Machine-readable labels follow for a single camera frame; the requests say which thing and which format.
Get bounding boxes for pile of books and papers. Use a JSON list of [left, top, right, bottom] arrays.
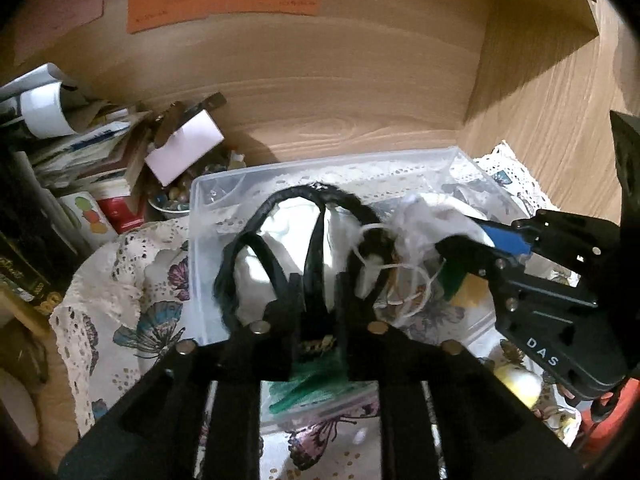
[[0, 62, 228, 221]]

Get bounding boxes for clear plastic container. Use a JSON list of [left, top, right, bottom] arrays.
[[189, 146, 531, 428]]

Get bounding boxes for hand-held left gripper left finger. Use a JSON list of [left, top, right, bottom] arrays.
[[57, 272, 306, 480]]

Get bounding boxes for white card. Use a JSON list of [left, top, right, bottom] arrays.
[[144, 109, 224, 187]]

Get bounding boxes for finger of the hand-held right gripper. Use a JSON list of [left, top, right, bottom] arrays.
[[434, 234, 532, 322], [470, 209, 622, 288]]

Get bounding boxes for bowl of beads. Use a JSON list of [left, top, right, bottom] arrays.
[[148, 184, 192, 222]]

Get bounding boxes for orange plastic object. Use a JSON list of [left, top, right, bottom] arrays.
[[575, 377, 640, 456]]

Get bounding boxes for white plastic bag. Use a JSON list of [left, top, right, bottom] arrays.
[[345, 192, 496, 318]]

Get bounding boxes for white padded cloth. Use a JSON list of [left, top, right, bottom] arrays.
[[234, 195, 361, 328]]

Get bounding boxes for yellow green sponge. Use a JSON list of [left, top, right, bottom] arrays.
[[445, 265, 496, 308]]

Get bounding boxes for pale yellow ball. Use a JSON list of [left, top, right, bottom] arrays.
[[494, 362, 545, 411]]

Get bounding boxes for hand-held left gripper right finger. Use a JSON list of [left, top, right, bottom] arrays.
[[335, 272, 586, 480]]

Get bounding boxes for pink paper note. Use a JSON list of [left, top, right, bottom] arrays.
[[12, 0, 106, 66]]

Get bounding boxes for red box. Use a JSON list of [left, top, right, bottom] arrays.
[[96, 195, 146, 235]]

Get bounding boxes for butterfly print lace cloth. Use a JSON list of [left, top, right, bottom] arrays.
[[49, 141, 586, 480]]

